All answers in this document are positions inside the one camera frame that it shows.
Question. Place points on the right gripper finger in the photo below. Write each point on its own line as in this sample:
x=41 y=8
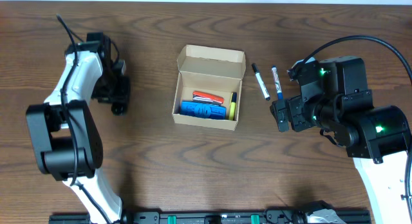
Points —
x=279 y=111
x=294 y=106

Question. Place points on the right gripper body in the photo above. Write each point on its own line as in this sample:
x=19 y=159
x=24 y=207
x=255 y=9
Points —
x=320 y=112

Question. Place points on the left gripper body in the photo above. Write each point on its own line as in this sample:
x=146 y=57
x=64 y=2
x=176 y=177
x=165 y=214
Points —
x=102 y=88

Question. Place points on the blue whiteboard marker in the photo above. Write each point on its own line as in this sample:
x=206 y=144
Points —
x=277 y=83

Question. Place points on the yellow highlighter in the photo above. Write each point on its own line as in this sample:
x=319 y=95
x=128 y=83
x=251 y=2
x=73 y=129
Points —
x=232 y=110

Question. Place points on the black whiteboard marker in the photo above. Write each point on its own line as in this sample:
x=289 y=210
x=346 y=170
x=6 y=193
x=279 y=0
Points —
x=260 y=82

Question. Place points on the cardboard box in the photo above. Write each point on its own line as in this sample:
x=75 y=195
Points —
x=210 y=70

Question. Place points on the red stapler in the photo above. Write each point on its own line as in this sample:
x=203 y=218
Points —
x=199 y=96

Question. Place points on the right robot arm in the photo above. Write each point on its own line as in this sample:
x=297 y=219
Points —
x=379 y=152

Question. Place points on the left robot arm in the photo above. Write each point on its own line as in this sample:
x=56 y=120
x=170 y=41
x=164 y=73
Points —
x=65 y=139

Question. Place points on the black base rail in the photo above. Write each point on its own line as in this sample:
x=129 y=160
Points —
x=314 y=212

